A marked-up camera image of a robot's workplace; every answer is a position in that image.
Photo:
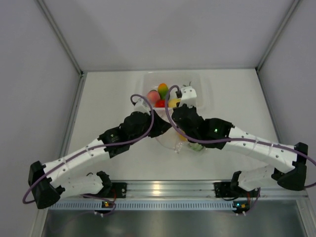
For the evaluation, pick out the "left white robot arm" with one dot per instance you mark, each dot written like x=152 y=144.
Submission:
x=69 y=176

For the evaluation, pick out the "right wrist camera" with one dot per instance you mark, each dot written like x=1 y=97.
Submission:
x=188 y=97

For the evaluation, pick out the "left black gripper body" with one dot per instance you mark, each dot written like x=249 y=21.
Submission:
x=156 y=130

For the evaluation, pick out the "clear zip top bag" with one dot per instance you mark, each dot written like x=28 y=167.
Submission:
x=171 y=141

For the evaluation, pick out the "white slotted cable duct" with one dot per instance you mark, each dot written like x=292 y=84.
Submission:
x=97 y=205

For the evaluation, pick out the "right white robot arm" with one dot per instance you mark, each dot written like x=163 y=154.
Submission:
x=285 y=165

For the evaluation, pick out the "orange fake fruit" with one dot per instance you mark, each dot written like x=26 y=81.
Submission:
x=182 y=138

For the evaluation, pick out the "red fake apple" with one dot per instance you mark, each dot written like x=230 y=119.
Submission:
x=160 y=103

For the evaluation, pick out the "pink fake peach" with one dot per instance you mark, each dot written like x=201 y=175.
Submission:
x=153 y=96

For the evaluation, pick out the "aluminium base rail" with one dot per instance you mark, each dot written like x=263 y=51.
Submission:
x=173 y=189

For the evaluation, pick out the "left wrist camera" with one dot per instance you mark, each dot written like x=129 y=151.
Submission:
x=143 y=106

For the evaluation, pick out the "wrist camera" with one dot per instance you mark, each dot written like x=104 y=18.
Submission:
x=143 y=106
x=188 y=97

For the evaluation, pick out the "pale yellow fake pear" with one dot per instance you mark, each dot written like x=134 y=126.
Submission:
x=172 y=103

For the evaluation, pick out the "green fake avocado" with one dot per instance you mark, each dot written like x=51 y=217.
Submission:
x=162 y=90

